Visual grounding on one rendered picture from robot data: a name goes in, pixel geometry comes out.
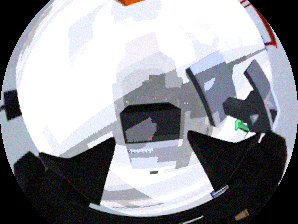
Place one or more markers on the green cradle stand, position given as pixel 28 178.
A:
pixel 239 125

